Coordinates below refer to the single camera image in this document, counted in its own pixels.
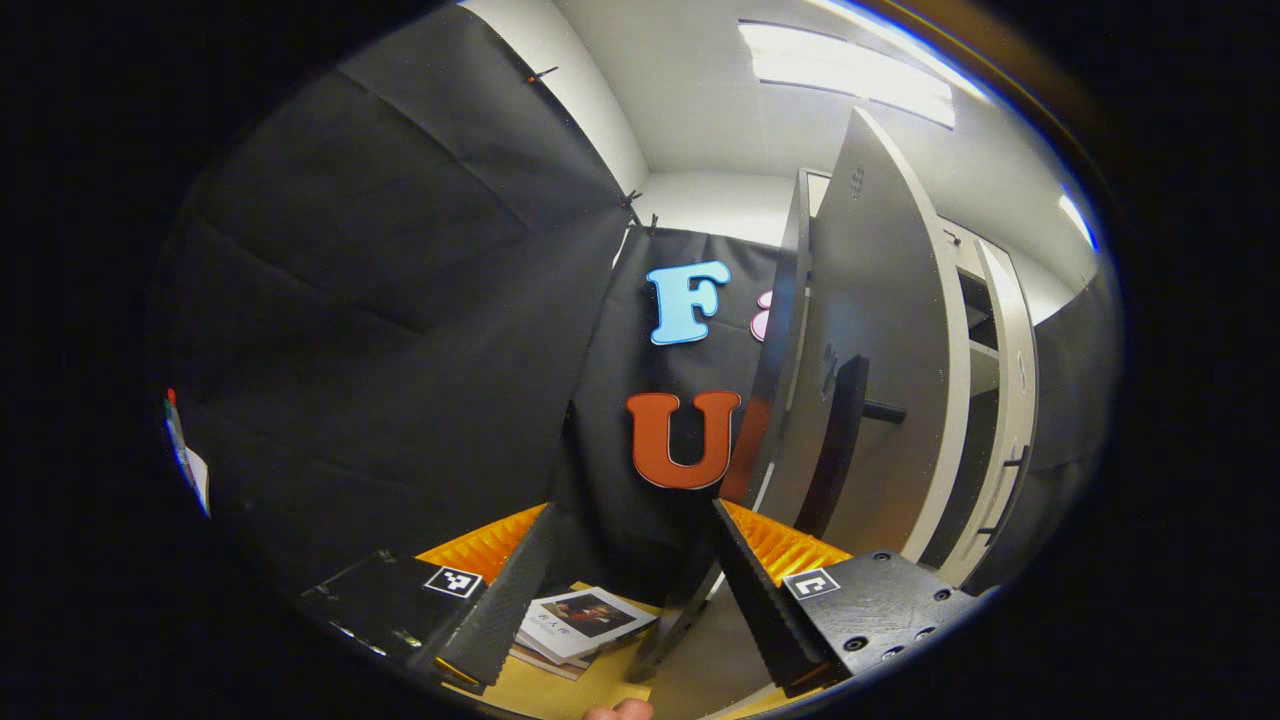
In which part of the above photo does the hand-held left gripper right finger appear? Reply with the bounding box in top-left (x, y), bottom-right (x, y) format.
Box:
top-left (712, 498), bottom-right (988, 699)

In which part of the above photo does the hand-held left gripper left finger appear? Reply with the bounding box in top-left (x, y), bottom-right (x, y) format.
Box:
top-left (298, 502), bottom-right (563, 693)

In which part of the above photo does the white grey cabinet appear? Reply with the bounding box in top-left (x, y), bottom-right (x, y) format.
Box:
top-left (625, 105), bottom-right (1046, 720)

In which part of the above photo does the white cabinet door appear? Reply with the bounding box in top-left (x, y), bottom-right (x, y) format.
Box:
top-left (975, 240), bottom-right (1041, 588)
top-left (650, 105), bottom-right (971, 720)

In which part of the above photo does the brown book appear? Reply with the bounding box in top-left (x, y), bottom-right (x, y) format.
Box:
top-left (508, 645), bottom-right (593, 682)

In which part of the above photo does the white cover book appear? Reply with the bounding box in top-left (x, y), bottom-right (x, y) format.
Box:
top-left (515, 587), bottom-right (658, 663)

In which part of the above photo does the black backdrop cloth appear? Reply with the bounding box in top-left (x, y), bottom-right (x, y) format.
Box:
top-left (150, 5), bottom-right (1121, 601)

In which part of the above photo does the small ceiling light panel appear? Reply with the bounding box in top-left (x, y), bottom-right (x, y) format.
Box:
top-left (1060, 190), bottom-right (1098, 251)

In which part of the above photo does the large ceiling light panel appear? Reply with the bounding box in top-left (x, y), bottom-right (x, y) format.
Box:
top-left (740, 20), bottom-right (956, 129)

